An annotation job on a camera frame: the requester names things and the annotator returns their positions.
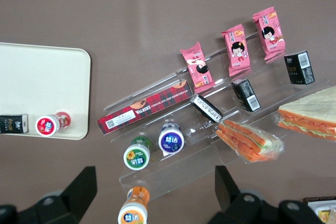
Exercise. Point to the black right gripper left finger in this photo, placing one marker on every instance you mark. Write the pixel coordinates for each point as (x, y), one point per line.
(65, 203)

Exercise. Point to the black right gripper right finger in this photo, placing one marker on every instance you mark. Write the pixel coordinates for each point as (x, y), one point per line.
(236, 208)

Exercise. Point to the plastic-wrapped orange sandwich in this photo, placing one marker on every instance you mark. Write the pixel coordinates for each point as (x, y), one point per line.
(244, 140)

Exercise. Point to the black base under snack tray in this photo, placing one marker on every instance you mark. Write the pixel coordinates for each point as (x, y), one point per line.
(307, 200)

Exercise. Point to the white rectangular snack tray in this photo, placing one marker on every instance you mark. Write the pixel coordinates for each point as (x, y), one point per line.
(316, 207)

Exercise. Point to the large white bread sandwich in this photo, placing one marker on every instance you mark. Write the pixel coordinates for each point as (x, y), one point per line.
(312, 106)

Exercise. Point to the cream plastic tray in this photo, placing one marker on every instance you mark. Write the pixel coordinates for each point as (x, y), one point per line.
(39, 77)

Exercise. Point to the clear acrylic tiered stand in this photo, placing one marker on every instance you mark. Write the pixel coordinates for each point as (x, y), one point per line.
(178, 179)

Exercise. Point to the orange-cap gum bottle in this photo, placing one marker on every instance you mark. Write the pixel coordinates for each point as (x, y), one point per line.
(132, 214)

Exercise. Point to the red-cap gum bottle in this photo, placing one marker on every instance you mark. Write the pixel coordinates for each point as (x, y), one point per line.
(47, 125)

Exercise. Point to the green-cap gum bottle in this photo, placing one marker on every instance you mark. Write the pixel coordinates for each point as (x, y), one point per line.
(137, 157)

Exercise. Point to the yellow snack packet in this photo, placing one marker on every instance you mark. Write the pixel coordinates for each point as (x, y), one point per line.
(328, 214)

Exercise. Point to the blue-cap gum bottle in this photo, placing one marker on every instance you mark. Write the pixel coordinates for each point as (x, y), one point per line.
(171, 141)

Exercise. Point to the black Face snack box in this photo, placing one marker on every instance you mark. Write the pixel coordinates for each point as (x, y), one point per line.
(13, 123)
(248, 95)
(299, 68)
(207, 108)

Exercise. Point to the red tartan shortbread box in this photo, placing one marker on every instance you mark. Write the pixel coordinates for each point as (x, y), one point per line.
(147, 106)

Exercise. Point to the pink cartoon girl snack packet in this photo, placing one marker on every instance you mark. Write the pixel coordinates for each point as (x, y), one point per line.
(198, 66)
(237, 51)
(270, 35)

